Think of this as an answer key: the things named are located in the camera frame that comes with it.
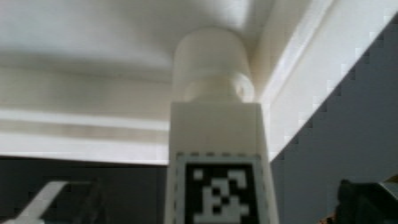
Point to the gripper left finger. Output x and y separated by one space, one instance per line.
66 204

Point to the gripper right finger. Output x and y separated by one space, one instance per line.
368 202

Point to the white table leg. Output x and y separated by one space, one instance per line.
219 176

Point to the white square tabletop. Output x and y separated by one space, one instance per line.
86 71

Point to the white right fence bar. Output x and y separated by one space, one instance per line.
336 31

